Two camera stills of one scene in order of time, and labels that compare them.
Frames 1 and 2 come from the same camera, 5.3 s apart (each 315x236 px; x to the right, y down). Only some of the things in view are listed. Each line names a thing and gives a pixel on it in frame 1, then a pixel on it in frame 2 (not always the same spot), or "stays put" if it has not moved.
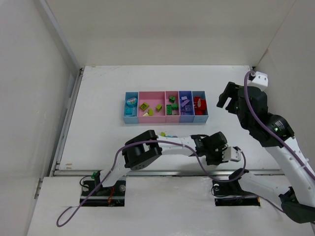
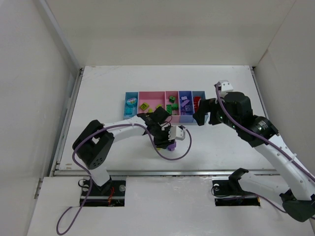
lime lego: (144, 106) stays put
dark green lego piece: (172, 99) stays put
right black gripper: (231, 97) → (209, 111)
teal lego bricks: (129, 111) stays put
